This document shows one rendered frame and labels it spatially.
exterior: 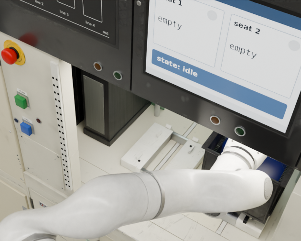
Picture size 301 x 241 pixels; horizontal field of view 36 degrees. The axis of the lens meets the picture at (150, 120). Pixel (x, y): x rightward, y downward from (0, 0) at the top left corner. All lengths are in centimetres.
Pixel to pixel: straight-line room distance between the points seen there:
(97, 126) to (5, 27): 54
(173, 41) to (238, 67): 12
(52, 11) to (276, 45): 46
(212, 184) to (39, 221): 34
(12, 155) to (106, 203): 78
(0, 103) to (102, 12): 55
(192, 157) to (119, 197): 77
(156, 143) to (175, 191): 68
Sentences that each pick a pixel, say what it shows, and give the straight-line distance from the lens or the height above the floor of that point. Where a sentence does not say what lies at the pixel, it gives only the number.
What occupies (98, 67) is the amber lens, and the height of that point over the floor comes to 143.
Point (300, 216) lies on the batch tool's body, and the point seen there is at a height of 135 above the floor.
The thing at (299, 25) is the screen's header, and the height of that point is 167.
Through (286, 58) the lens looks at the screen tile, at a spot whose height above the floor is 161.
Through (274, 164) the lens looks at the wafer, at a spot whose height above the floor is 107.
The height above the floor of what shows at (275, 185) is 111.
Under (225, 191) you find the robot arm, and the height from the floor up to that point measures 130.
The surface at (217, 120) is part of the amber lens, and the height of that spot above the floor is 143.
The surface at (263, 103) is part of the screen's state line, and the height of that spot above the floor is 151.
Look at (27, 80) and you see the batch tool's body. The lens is 118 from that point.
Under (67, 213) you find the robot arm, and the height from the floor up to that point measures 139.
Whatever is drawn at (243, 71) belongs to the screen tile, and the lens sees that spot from 77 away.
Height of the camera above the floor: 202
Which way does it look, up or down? 44 degrees down
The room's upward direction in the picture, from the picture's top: 4 degrees clockwise
